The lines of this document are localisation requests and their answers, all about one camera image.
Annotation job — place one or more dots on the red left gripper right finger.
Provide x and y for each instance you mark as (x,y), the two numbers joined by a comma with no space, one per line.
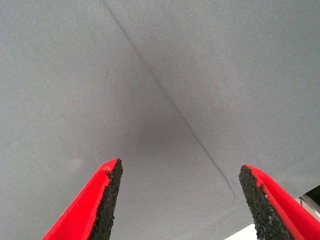
(275,207)

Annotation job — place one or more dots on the dark grey table cloth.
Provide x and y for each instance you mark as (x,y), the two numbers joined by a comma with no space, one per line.
(160,75)

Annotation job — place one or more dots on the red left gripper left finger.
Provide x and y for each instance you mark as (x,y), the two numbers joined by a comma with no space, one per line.
(82,207)

